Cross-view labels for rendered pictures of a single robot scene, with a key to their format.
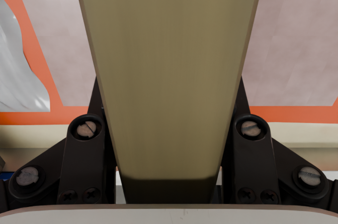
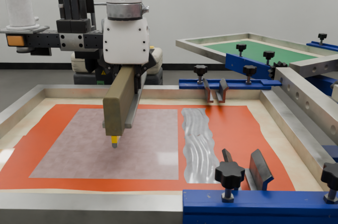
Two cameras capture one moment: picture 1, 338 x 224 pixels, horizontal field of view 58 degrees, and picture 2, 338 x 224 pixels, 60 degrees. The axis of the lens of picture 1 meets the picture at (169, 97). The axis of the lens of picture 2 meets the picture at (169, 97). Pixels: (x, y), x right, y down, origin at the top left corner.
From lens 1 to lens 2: 0.59 m
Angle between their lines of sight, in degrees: 21
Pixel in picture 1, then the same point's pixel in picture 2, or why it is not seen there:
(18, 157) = (200, 94)
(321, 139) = (82, 100)
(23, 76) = (186, 114)
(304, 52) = (91, 119)
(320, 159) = (83, 93)
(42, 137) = (190, 101)
